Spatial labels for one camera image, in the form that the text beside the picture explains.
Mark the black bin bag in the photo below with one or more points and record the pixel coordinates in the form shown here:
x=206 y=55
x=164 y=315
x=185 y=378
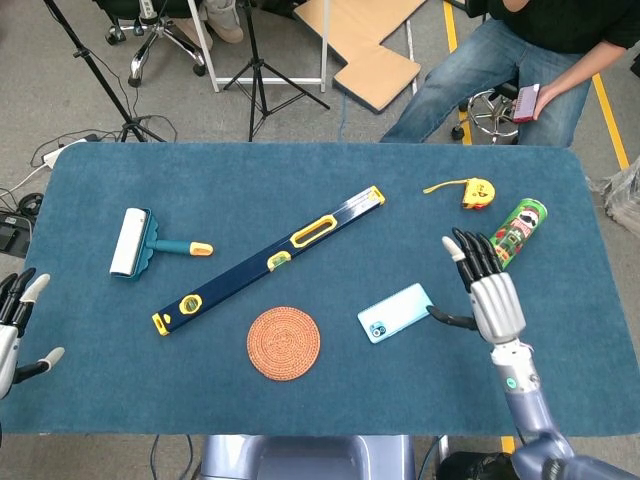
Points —
x=475 y=467

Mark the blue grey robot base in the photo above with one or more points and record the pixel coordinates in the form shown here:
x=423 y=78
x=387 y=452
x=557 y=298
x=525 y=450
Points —
x=307 y=457

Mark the white power strip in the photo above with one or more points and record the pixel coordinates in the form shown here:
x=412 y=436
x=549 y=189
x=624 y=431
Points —
x=54 y=156

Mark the black light stand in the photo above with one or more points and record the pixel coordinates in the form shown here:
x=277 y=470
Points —
x=100 y=75

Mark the green Pringles can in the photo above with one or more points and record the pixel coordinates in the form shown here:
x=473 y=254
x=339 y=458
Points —
x=520 y=230

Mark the tan cardboard sheet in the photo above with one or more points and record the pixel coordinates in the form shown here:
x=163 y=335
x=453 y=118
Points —
x=365 y=40

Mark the clear plastic bag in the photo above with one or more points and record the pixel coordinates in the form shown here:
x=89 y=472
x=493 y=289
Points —
x=625 y=195

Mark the navy yellow spirit level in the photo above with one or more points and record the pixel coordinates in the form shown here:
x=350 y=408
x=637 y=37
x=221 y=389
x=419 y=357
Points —
x=270 y=260

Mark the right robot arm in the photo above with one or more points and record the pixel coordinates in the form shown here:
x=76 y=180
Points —
x=540 y=415

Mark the beige shoe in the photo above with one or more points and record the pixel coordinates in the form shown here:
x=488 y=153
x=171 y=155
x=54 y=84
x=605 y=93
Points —
x=224 y=22

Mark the black stool with chrome base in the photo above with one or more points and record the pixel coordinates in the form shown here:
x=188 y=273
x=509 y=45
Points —
x=492 y=112

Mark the round woven orange coaster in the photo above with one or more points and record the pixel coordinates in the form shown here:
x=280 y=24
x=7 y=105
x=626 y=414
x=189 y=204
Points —
x=283 y=344

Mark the office chair chrome base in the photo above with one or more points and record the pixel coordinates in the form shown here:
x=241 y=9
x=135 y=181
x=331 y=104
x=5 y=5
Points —
x=160 y=37

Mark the smartphone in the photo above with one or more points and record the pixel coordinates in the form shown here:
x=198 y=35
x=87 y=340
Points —
x=396 y=313

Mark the seated person in jeans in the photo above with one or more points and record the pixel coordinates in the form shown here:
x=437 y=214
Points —
x=490 y=65

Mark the teal white lint roller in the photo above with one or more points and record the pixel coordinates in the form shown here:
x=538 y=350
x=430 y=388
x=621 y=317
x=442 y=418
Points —
x=137 y=243

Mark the blue table mat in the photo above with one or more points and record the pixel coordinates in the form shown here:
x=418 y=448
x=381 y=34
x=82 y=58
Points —
x=310 y=400

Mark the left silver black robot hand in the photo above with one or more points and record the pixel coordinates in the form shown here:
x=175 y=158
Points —
x=7 y=340

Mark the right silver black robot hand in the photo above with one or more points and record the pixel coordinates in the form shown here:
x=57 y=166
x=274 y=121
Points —
x=492 y=300

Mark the black camera tripod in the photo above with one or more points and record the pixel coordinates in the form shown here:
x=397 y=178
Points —
x=257 y=70

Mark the black foot pedal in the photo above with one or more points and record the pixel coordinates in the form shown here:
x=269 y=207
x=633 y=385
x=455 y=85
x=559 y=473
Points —
x=14 y=232

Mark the yellow tape measure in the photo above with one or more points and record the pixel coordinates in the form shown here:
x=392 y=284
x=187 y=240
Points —
x=475 y=192

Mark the white metal frame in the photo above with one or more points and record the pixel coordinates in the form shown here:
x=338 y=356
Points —
x=265 y=80

